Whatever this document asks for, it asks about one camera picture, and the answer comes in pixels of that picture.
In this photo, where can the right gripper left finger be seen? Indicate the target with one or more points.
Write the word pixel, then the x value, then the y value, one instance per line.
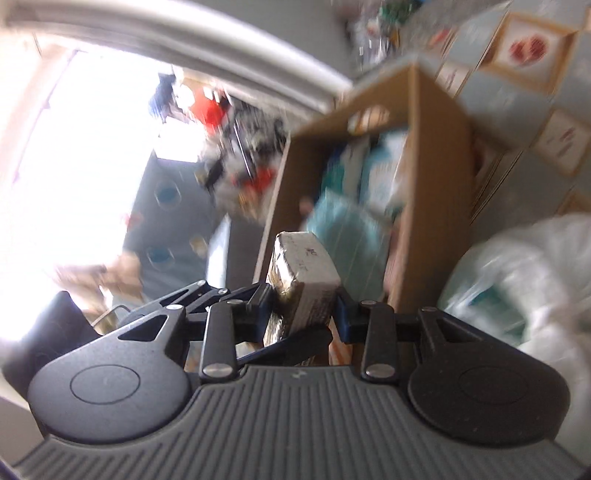
pixel 241 316

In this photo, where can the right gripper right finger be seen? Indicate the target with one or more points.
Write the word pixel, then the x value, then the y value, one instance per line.
pixel 372 324

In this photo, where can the gold tissue pack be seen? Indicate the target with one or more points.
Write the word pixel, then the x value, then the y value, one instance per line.
pixel 305 283

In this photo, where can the light blue checked towel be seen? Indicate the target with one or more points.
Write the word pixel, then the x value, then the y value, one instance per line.
pixel 357 241

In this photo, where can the brown cardboard box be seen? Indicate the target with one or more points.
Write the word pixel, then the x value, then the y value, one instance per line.
pixel 437 181

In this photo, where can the white tissue packs in box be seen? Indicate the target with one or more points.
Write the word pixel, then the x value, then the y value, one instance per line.
pixel 370 172

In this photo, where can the white plastic shopping bag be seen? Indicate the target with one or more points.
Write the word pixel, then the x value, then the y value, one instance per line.
pixel 530 287

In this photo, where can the red plastic bag hanging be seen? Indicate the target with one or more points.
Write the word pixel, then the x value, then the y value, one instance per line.
pixel 210 110

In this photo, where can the patterned table cloth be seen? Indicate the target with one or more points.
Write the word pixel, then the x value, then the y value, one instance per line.
pixel 521 70

